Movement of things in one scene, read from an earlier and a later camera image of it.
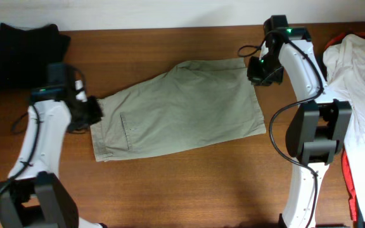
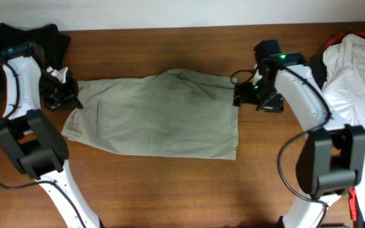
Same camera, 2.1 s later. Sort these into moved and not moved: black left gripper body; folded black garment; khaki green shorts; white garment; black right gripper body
Moved: khaki green shorts; black right gripper body; black left gripper body
Not moved: white garment; folded black garment
